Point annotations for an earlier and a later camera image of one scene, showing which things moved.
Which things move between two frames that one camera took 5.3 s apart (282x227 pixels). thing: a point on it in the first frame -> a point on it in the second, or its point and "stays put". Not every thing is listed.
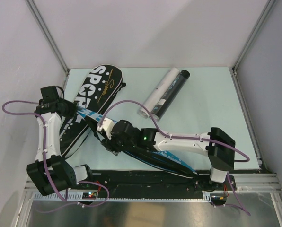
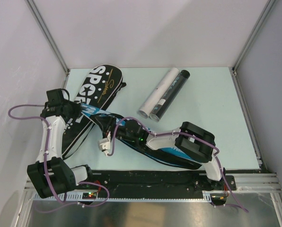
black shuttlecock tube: (165, 101) stays put
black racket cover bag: (101, 85) stays put
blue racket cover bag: (159, 160) -> (176, 154)
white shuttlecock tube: (158, 92) stays put
